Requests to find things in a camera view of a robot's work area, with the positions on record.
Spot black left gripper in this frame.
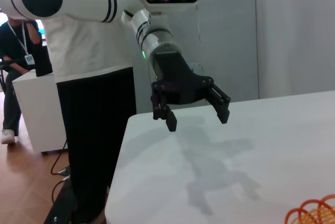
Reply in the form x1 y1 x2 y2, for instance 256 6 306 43
151 51 232 133

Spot orange wire-weave oval basket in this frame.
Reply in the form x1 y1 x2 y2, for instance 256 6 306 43
284 194 335 224

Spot clear acrylic panel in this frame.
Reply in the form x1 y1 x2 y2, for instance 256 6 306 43
149 8 207 115

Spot standing person white shirt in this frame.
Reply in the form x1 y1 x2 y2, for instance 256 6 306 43
43 0 161 224

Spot white cabinet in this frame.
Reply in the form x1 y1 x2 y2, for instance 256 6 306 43
12 71 69 155

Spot seated person dark clothes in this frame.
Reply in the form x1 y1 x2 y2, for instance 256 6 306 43
0 16 53 145

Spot black floor cable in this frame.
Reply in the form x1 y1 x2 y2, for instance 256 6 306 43
51 176 72 204
50 140 71 176

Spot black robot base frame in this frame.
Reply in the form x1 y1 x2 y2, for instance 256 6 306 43
43 182 81 224

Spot blue badge on lanyard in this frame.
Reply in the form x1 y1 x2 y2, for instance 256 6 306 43
7 19 36 66

